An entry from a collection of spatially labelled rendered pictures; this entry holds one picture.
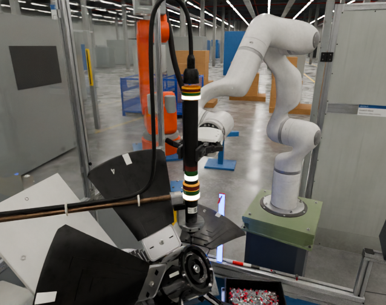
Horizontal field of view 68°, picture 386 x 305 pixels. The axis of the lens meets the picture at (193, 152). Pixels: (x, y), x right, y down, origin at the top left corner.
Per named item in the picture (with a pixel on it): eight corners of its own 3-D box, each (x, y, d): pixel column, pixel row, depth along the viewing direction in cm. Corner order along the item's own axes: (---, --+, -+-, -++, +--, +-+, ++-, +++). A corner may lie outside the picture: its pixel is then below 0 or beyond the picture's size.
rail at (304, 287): (146, 258, 136) (146, 244, 133) (150, 253, 139) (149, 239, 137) (360, 315, 107) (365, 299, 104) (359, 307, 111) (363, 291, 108)
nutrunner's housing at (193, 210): (186, 237, 76) (184, 55, 60) (183, 229, 79) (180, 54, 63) (199, 235, 77) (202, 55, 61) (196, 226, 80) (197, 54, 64)
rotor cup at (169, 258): (133, 297, 67) (171, 280, 61) (149, 245, 79) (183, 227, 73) (176, 325, 72) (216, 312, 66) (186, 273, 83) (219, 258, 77)
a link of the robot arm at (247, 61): (216, 36, 92) (177, 121, 89) (264, 52, 89) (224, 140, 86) (218, 50, 101) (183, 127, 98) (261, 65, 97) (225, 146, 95)
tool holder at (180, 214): (173, 235, 73) (173, 201, 69) (169, 219, 79) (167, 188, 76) (207, 229, 75) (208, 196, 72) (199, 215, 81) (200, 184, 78)
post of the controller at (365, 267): (354, 296, 106) (365, 252, 99) (353, 290, 109) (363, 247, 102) (363, 298, 105) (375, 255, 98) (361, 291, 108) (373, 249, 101)
